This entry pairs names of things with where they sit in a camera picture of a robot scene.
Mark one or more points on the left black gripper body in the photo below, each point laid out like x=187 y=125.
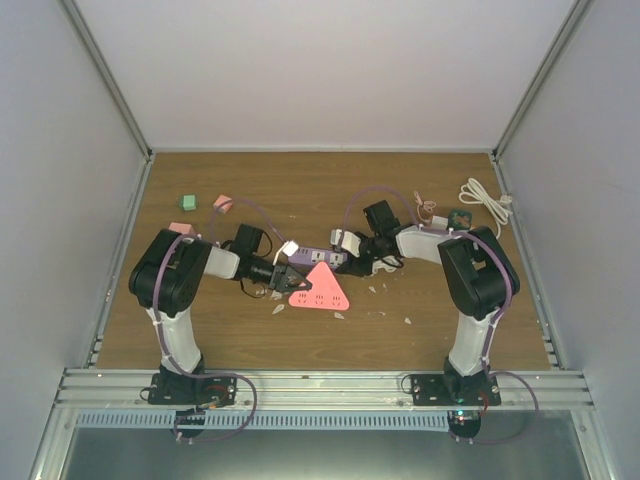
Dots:
x=272 y=280

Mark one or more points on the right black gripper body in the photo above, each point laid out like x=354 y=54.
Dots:
x=359 y=267

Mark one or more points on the purple power strip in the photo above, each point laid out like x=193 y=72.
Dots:
x=308 y=257

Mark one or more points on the pink triangular socket adapter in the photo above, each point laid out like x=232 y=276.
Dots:
x=325 y=292

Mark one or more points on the white charger plug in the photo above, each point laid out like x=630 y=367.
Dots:
x=439 y=222

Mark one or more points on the pink cylindrical plug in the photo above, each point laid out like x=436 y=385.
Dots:
x=222 y=204

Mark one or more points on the dark green cube adapter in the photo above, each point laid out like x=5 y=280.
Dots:
x=459 y=220

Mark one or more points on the pink cube socket adapter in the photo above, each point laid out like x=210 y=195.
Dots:
x=182 y=228

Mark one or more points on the green plug adapter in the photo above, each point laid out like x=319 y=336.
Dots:
x=188 y=202

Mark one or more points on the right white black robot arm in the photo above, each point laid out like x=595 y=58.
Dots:
x=480 y=278

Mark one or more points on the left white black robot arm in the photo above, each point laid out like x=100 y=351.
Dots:
x=166 y=280

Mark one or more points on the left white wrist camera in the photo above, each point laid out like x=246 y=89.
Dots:
x=288 y=248

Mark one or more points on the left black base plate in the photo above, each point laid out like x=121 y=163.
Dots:
x=169 y=388

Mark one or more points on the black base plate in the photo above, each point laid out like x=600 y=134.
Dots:
x=169 y=388
x=430 y=390

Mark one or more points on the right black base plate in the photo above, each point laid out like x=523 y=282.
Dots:
x=430 y=390

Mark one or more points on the aluminium front rail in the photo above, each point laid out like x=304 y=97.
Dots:
x=307 y=390

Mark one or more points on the grey slotted cable duct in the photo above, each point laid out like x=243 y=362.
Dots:
x=267 y=420

